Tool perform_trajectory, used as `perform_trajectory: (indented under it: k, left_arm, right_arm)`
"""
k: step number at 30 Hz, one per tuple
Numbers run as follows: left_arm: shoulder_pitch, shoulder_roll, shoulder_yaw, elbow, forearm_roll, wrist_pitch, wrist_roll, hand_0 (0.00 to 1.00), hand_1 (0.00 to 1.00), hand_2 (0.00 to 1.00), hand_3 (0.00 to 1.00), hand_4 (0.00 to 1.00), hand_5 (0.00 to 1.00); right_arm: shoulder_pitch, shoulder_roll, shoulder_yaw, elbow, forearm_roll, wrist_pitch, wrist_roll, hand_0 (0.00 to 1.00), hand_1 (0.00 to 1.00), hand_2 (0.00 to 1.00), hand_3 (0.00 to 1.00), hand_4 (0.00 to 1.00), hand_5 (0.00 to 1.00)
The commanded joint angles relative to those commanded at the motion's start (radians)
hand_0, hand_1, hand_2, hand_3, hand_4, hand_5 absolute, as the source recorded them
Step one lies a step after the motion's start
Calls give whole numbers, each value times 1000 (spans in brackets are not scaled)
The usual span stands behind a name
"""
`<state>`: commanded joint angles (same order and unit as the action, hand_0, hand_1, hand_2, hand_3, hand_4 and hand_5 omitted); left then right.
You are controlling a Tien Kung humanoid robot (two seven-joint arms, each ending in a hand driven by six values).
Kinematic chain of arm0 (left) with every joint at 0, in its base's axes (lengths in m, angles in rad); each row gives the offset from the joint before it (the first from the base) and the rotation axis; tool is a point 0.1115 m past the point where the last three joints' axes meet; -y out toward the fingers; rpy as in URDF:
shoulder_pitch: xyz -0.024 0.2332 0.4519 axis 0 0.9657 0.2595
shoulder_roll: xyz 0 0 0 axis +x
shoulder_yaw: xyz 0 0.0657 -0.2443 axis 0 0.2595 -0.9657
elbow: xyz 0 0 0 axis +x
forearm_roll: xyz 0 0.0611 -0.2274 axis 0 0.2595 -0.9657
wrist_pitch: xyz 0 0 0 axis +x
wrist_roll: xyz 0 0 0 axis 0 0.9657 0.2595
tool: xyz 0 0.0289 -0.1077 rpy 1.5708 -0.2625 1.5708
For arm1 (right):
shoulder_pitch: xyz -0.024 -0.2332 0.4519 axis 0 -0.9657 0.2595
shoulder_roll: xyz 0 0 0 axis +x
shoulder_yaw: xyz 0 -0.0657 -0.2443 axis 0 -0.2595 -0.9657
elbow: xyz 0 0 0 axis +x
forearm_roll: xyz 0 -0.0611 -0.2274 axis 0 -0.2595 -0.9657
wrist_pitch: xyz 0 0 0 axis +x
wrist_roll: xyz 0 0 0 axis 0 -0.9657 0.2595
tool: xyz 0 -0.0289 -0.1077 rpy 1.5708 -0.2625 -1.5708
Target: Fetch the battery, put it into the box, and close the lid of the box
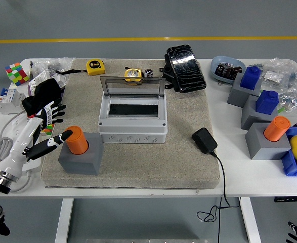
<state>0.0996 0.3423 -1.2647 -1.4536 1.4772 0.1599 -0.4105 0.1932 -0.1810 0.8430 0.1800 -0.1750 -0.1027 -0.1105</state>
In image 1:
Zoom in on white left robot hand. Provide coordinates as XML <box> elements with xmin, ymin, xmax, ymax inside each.
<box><xmin>0</xmin><ymin>100</ymin><xmax>74</xmax><ymax>180</ymax></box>

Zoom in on orange cylinder battery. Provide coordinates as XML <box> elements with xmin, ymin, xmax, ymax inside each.
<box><xmin>64</xmin><ymin>126</ymin><xmax>89</xmax><ymax>155</ymax></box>
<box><xmin>264</xmin><ymin>115</ymin><xmax>291</xmax><ymax>142</ymax></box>

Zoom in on grey junction box with lid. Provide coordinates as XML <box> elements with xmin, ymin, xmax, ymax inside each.
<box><xmin>97</xmin><ymin>75</ymin><xmax>168</xmax><ymax>144</ymax></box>

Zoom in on blue block battery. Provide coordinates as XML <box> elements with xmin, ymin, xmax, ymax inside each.
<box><xmin>255</xmin><ymin>90</ymin><xmax>280</xmax><ymax>115</ymax></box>
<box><xmin>240</xmin><ymin>66</ymin><xmax>262</xmax><ymax>91</ymax></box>

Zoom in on black table control panel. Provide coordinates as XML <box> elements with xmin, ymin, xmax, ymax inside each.
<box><xmin>274</xmin><ymin>196</ymin><xmax>297</xmax><ymax>203</ymax></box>

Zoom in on small colourful puzzle cube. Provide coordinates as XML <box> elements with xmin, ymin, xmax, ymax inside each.
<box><xmin>39</xmin><ymin>123</ymin><xmax>56</xmax><ymax>137</ymax></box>

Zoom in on white table leg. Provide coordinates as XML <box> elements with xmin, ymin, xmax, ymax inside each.
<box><xmin>240</xmin><ymin>197</ymin><xmax>262</xmax><ymax>243</ymax></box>
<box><xmin>54</xmin><ymin>198</ymin><xmax>74</xmax><ymax>243</ymax></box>

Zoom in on white circuit breaker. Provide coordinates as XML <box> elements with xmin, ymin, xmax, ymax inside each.
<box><xmin>0</xmin><ymin>87</ymin><xmax>26</xmax><ymax>115</ymax></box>

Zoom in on black cloth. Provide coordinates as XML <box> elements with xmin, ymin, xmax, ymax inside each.
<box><xmin>21</xmin><ymin>77</ymin><xmax>64</xmax><ymax>119</ymax></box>

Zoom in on blue plastic bin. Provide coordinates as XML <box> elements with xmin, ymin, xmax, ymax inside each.
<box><xmin>281</xmin><ymin>126</ymin><xmax>297</xmax><ymax>177</ymax></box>

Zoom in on grey block with round hole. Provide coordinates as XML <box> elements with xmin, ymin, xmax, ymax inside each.
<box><xmin>58</xmin><ymin>132</ymin><xmax>104</xmax><ymax>176</ymax></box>

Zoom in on white printed card pack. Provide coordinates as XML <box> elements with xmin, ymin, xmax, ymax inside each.
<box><xmin>27</xmin><ymin>70</ymin><xmax>50</xmax><ymax>96</ymax></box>

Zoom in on large colourful puzzle cube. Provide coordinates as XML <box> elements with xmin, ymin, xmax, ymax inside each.
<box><xmin>5</xmin><ymin>62</ymin><xmax>30</xmax><ymax>87</ymax></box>

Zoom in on small white breaker module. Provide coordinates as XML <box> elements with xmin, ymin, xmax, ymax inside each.
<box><xmin>53</xmin><ymin>73</ymin><xmax>68</xmax><ymax>88</ymax></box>

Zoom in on grey block holder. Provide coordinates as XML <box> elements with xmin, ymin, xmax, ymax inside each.
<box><xmin>241</xmin><ymin>95</ymin><xmax>280</xmax><ymax>131</ymax></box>
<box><xmin>244</xmin><ymin>123</ymin><xmax>292</xmax><ymax>160</ymax></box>
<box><xmin>226</xmin><ymin>74</ymin><xmax>263</xmax><ymax>108</ymax></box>

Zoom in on black power adapter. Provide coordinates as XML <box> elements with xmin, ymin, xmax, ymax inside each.
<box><xmin>191</xmin><ymin>127</ymin><xmax>219</xmax><ymax>154</ymax></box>

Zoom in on grey-brown mat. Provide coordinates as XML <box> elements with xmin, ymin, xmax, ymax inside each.
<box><xmin>40</xmin><ymin>58</ymin><xmax>221</xmax><ymax>190</ymax></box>

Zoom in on yellow tape measure chrome face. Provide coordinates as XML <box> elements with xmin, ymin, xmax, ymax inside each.
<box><xmin>124</xmin><ymin>67</ymin><xmax>144</xmax><ymax>87</ymax></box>

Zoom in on clear plastic parts bags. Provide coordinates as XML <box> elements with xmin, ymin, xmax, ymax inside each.
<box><xmin>249</xmin><ymin>57</ymin><xmax>297</xmax><ymax>114</ymax></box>

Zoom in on dark electronic components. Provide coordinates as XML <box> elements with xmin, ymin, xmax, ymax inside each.
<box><xmin>215</xmin><ymin>62</ymin><xmax>242</xmax><ymax>79</ymax></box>

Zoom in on light blue bowl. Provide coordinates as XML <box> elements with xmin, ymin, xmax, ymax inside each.
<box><xmin>210</xmin><ymin>55</ymin><xmax>247</xmax><ymax>85</ymax></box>

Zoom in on black adapter cord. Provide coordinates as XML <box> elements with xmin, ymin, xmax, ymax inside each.
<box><xmin>196</xmin><ymin>150</ymin><xmax>241</xmax><ymax>243</ymax></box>

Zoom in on yellow tape measure with strap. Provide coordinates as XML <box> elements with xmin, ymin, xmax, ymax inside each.
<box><xmin>55</xmin><ymin>59</ymin><xmax>106</xmax><ymax>76</ymax></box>

